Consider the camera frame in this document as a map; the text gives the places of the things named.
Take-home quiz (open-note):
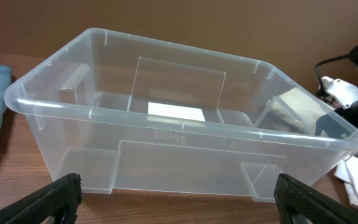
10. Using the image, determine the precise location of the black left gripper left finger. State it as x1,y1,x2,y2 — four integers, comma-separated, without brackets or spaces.
0,173,82,224

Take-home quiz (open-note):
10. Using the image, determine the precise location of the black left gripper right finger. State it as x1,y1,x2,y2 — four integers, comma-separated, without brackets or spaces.
274,173,358,224

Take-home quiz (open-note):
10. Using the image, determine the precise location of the cream cloth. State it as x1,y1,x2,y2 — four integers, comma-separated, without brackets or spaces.
259,88,327,135

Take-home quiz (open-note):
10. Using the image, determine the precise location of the clear plastic storage bin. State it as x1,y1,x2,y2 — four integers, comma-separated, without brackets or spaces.
4,28,358,202

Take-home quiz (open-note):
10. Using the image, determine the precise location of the white label sticker in bin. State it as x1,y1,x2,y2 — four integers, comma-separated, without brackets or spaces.
148,102,206,121

